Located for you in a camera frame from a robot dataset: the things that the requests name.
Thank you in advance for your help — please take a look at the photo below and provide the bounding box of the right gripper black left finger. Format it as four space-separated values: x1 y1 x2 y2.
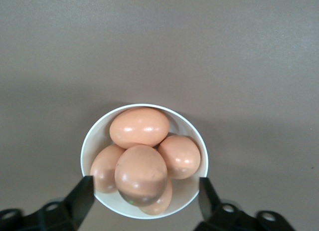
0 175 95 231

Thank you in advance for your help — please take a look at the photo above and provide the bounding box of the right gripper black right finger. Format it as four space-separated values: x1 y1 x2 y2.
195 177 297 231

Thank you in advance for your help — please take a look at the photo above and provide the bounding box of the white round bowl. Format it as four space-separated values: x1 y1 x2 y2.
80 103 209 220

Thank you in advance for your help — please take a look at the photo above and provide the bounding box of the brown egg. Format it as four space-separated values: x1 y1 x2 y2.
138 178 173 216
109 106 170 147
157 135 201 180
89 144 127 194
114 145 168 207

